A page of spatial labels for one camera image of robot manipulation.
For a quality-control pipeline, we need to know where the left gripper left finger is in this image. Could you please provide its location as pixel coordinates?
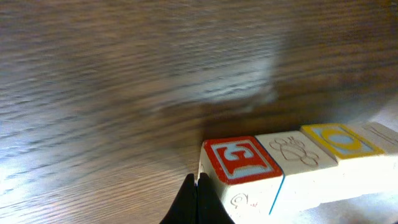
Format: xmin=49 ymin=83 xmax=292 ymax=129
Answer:
xmin=160 ymin=174 xmax=197 ymax=224

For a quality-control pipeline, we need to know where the yellow sided wooden block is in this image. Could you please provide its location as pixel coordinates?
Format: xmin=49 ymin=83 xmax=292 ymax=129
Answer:
xmin=300 ymin=123 xmax=385 ymax=202

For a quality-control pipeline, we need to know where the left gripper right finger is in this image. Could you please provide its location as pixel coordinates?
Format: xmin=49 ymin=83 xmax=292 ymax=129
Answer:
xmin=197 ymin=172 xmax=234 ymax=224

